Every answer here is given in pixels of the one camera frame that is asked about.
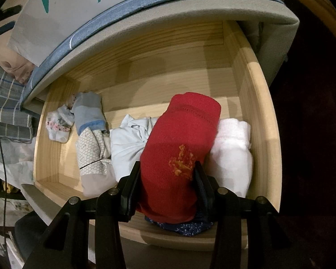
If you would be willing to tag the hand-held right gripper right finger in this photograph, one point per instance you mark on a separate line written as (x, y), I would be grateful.
(203, 193)

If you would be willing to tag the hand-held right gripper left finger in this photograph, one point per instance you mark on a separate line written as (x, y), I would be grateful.
(131, 185)

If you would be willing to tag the navy floral underwear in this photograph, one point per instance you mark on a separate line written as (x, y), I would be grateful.
(184, 227)

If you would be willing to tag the pale white underwear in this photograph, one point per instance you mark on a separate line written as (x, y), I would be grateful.
(128, 145)

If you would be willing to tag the white honeycomb print underwear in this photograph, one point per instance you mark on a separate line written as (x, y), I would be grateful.
(91, 157)

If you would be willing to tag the red underwear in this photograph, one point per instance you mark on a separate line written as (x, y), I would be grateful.
(179, 134)

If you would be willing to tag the grey blue socks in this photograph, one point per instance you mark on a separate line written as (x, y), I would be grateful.
(86, 109)

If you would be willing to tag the white floral sock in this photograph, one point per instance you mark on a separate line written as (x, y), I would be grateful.
(58, 129)

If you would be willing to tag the wooden drawer with grey front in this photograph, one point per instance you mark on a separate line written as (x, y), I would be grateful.
(156, 70)

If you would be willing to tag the white cardboard box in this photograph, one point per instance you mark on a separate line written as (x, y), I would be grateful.
(58, 19)

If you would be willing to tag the white plastic bag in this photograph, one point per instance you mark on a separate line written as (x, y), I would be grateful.
(11, 159)

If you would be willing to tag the grey plaid blanket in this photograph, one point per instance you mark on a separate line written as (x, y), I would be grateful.
(5, 98)

